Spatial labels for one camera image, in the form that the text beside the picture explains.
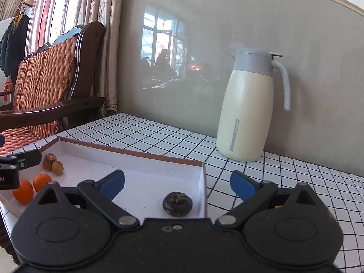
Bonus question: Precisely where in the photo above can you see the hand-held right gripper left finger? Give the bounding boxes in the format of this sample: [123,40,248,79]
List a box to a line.
[37,170,140,230]

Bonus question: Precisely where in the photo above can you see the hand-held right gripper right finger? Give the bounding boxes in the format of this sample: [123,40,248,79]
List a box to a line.
[215,171,325,229]

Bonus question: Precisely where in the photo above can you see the large orange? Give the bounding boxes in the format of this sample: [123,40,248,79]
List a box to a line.
[12,179,34,204]

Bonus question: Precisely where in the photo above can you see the reddish brown fruit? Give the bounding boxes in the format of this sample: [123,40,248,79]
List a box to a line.
[43,153,57,170]

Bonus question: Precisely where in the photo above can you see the small orange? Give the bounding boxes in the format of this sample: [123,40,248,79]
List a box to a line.
[33,173,52,192]

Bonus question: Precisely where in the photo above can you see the white cardboard box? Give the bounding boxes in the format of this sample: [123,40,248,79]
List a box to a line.
[0,136,207,219]

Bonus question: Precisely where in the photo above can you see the dark water chestnut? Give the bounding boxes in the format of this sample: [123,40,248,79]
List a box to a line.
[162,192,193,217]

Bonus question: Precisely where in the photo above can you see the orange woven chair cushion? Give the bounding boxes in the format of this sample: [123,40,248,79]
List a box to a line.
[0,35,78,155]

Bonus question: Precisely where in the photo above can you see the cream thermos jug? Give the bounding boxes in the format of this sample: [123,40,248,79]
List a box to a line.
[215,48,291,162]

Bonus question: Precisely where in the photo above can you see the dark hanging jacket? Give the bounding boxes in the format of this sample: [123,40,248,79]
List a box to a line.
[0,14,30,77]

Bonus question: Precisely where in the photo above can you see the dark wooden armchair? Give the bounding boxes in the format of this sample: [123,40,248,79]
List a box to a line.
[0,21,106,155]

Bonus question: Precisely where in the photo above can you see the beige curtain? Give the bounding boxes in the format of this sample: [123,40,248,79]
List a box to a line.
[77,0,126,117]

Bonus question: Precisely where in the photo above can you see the window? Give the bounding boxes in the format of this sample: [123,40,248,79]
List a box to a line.
[27,0,86,57]

